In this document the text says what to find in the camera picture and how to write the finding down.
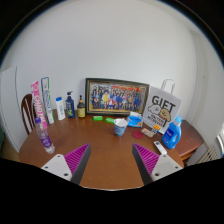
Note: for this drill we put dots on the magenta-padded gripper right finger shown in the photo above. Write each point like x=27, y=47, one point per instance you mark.
x=166, y=165

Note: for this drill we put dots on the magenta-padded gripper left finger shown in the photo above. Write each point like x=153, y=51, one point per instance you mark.
x=55, y=165

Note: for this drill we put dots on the clear purple-label water bottle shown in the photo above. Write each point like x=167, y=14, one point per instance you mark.
x=45, y=136

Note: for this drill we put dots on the white remote control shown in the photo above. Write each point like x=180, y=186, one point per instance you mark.
x=160, y=147

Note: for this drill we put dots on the blue detergent bottle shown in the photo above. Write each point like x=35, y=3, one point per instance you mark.
x=171, y=135

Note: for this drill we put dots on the colourful puzzle cube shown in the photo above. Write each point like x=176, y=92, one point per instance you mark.
x=155, y=129

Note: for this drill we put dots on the small flat snack pack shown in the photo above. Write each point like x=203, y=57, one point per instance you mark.
x=147, y=132

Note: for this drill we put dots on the flat round red coaster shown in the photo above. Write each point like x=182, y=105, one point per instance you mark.
x=137, y=134

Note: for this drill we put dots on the white bottle with blue cap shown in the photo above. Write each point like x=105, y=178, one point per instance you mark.
x=60, y=109

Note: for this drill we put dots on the white paper gift bag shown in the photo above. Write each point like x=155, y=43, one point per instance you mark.
x=163, y=108

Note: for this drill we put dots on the blue patterned paper cup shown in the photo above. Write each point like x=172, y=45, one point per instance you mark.
x=120, y=128

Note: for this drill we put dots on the dark blue pump bottle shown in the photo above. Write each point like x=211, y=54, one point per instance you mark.
x=70, y=107

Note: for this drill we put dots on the dark wooden chair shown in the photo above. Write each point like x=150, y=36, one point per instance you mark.
x=27, y=111

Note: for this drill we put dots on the dark bottle with yellow label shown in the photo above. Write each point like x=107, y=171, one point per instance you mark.
x=81, y=109

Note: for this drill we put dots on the pink shuttlecock tube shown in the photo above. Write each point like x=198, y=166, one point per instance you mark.
x=39, y=105

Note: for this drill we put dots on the small green packet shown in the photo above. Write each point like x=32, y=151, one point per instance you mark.
x=98, y=118
x=110, y=120

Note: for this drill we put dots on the white door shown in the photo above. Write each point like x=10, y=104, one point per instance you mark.
x=11, y=110

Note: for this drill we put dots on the framed group photo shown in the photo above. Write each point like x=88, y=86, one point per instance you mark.
x=115, y=97

